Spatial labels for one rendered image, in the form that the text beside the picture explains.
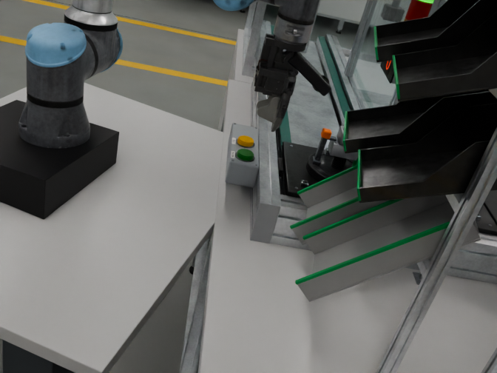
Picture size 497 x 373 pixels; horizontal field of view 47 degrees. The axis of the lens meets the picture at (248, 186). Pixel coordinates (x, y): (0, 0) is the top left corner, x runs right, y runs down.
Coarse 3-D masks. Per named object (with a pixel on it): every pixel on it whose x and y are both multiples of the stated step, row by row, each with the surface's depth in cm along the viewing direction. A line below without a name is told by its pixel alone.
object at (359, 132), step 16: (448, 96) 100; (464, 96) 87; (480, 96) 87; (352, 112) 105; (368, 112) 104; (384, 112) 104; (400, 112) 103; (416, 112) 103; (432, 112) 89; (448, 112) 89; (352, 128) 103; (368, 128) 101; (384, 128) 100; (400, 128) 99; (416, 128) 91; (432, 128) 90; (352, 144) 94; (368, 144) 94; (384, 144) 93
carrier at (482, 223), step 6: (480, 210) 136; (486, 210) 136; (486, 216) 134; (480, 222) 131; (486, 222) 132; (492, 222) 132; (480, 228) 129; (486, 228) 129; (492, 228) 130; (492, 234) 129
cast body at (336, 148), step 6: (342, 126) 131; (342, 132) 128; (342, 138) 128; (330, 144) 132; (336, 144) 129; (342, 144) 129; (330, 150) 131; (336, 150) 130; (342, 150) 130; (336, 156) 130; (342, 156) 130; (348, 156) 130; (354, 156) 130
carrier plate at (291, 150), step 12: (288, 144) 143; (300, 144) 145; (288, 156) 138; (300, 156) 139; (288, 168) 133; (300, 168) 134; (288, 180) 128; (300, 180) 129; (312, 180) 130; (288, 192) 124
